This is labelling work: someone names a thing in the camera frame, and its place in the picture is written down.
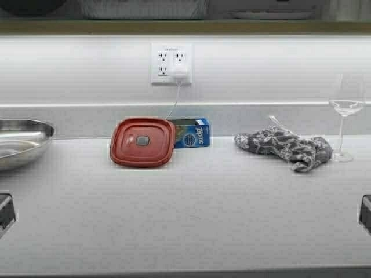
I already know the grey patterned oven mitt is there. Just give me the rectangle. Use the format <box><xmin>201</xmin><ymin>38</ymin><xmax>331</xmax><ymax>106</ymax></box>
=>
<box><xmin>234</xmin><ymin>115</ymin><xmax>333</xmax><ymax>173</ymax></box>

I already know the white charger cable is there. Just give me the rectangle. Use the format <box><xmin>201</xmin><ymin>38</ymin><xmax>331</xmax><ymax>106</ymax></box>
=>
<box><xmin>164</xmin><ymin>78</ymin><xmax>182</xmax><ymax>120</ymax></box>

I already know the blue Ziploc bag box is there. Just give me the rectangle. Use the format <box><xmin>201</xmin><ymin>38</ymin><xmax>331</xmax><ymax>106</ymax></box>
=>
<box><xmin>168</xmin><ymin>118</ymin><xmax>210</xmax><ymax>149</ymax></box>

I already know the aluminium foil baking pan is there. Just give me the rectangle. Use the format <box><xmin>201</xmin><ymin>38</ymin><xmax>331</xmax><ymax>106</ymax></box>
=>
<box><xmin>79</xmin><ymin>1</ymin><xmax>209</xmax><ymax>20</ymax></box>

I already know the white wall outlet plate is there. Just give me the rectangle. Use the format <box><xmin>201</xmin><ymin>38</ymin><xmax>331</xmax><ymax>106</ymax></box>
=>
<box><xmin>151</xmin><ymin>43</ymin><xmax>194</xmax><ymax>85</ymax></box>

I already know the right base mount block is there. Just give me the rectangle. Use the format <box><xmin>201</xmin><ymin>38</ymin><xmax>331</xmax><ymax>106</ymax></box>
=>
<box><xmin>359</xmin><ymin>195</ymin><xmax>371</xmax><ymax>233</ymax></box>

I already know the red plastic container lid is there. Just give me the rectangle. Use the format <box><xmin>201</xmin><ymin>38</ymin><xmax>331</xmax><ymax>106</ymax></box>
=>
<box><xmin>110</xmin><ymin>118</ymin><xmax>176</xmax><ymax>168</ymax></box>

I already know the clear wine glass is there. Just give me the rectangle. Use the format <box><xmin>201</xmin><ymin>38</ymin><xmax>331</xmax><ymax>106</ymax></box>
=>
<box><xmin>329</xmin><ymin>73</ymin><xmax>366</xmax><ymax>162</ymax></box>

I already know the base mount block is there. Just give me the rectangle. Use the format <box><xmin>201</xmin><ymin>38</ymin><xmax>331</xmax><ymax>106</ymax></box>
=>
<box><xmin>359</xmin><ymin>195</ymin><xmax>371</xmax><ymax>233</ymax></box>
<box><xmin>0</xmin><ymin>193</ymin><xmax>16</xmax><ymax>237</ymax></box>

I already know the white plug adapter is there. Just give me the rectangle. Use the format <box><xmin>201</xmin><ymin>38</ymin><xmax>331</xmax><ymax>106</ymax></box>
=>
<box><xmin>169</xmin><ymin>65</ymin><xmax>189</xmax><ymax>81</ymax></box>

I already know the left base mount block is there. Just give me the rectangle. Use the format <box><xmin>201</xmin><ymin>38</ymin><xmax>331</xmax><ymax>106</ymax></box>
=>
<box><xmin>0</xmin><ymin>193</ymin><xmax>16</xmax><ymax>237</ymax></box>

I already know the steel round bowl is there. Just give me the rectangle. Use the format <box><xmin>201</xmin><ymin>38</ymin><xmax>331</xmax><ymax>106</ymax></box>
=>
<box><xmin>1</xmin><ymin>118</ymin><xmax>56</xmax><ymax>171</ymax></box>

